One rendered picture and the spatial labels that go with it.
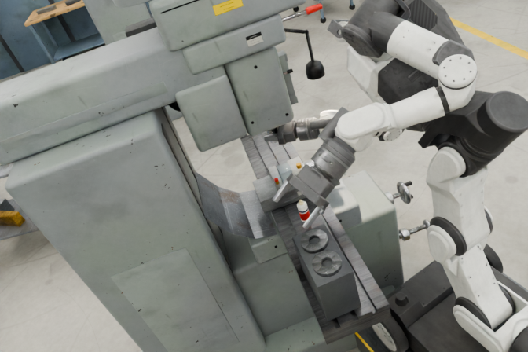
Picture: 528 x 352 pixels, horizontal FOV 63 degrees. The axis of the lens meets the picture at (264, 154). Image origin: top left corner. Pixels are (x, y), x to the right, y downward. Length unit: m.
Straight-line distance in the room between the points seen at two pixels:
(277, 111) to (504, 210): 1.86
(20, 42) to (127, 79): 7.10
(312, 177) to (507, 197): 2.20
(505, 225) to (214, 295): 1.82
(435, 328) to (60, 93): 1.56
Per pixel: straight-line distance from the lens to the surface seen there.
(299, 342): 2.31
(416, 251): 2.80
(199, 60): 1.41
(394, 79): 1.25
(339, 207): 1.89
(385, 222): 2.06
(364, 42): 1.15
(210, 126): 1.52
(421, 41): 1.11
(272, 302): 2.17
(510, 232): 2.93
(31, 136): 1.55
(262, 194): 1.82
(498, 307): 1.75
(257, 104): 1.54
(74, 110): 1.49
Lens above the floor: 2.19
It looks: 36 degrees down
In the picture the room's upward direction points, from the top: 19 degrees counter-clockwise
